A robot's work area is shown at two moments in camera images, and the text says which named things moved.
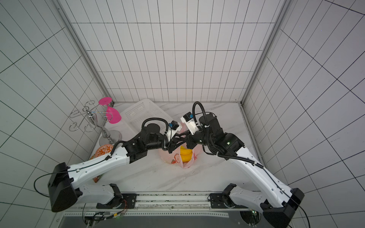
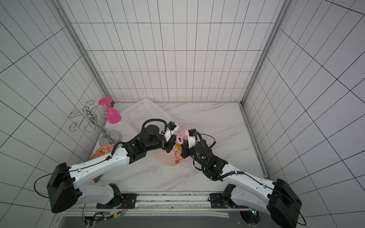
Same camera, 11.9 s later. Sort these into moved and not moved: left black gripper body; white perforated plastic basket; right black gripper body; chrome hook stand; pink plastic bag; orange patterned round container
Moved: pink plastic bag; right black gripper body
Not moved: left black gripper body; orange patterned round container; chrome hook stand; white perforated plastic basket
